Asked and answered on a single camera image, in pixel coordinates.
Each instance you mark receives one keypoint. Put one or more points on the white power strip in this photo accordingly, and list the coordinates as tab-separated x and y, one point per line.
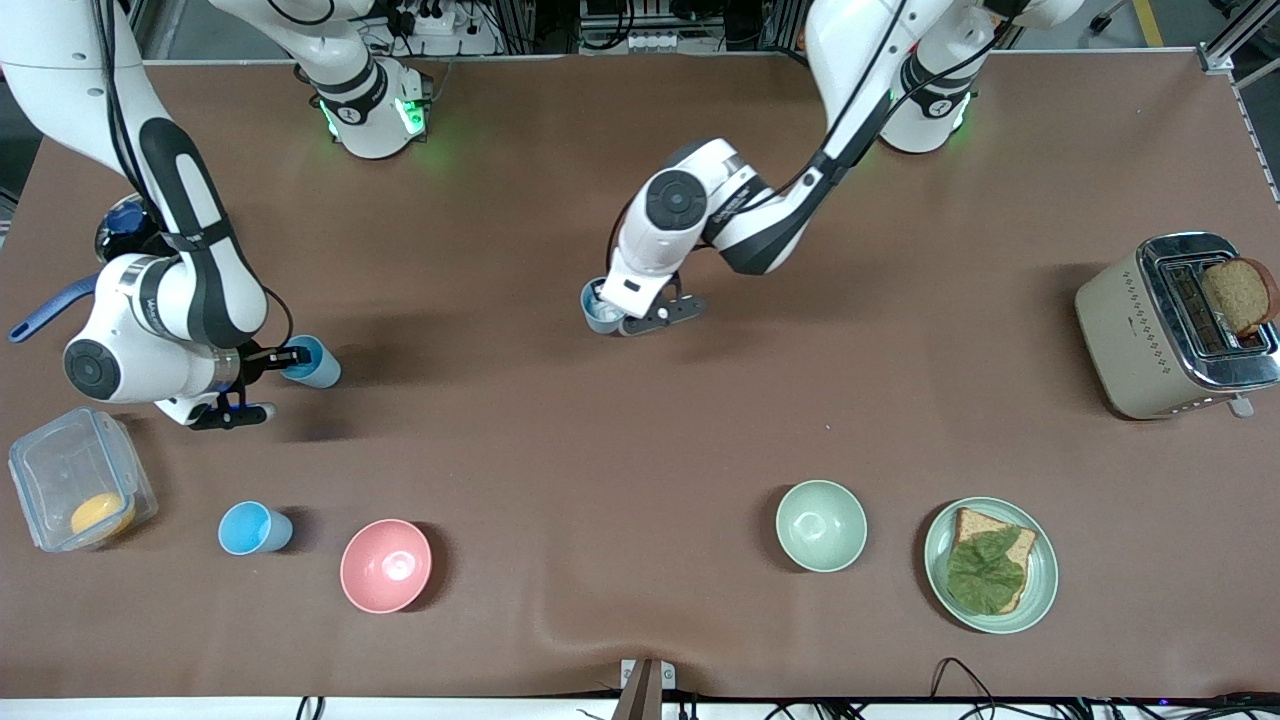
430	20
655	40

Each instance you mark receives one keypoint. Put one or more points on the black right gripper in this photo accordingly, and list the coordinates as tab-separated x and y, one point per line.
259	361

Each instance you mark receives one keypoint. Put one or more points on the clear plastic container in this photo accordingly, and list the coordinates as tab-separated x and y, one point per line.
60	470

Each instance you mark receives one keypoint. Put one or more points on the brown toast slice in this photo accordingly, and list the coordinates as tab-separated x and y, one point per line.
1240	295

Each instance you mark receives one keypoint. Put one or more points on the green lettuce leaf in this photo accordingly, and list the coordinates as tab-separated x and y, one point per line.
985	570

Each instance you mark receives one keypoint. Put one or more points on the pale green plate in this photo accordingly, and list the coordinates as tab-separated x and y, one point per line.
1040	580

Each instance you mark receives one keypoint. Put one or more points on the aluminium frame profile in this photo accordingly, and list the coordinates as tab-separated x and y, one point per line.
1215	55

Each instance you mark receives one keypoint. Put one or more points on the brown bread slice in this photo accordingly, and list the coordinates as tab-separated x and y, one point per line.
975	525

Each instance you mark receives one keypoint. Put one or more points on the pale green bowl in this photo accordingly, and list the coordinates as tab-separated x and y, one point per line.
820	525

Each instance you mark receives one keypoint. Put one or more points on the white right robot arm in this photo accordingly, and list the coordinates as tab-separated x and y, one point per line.
130	300

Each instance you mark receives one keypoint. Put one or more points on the blue cup with white filling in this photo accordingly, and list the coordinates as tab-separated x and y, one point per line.
600	318

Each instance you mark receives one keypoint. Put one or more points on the orange round fruit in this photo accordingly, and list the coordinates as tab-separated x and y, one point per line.
98	513

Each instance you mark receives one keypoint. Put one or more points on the metal camera bracket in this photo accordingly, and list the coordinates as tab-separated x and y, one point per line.
645	690

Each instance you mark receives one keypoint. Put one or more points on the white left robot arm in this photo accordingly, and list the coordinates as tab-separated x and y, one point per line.
840	50

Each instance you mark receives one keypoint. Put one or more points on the dark blue pot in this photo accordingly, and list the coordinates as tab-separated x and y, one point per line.
45	312

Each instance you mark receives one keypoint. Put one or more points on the pink bowl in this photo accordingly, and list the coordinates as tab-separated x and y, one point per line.
385	565

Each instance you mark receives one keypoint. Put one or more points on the beige chrome toaster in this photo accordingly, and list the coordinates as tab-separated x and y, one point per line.
1120	340

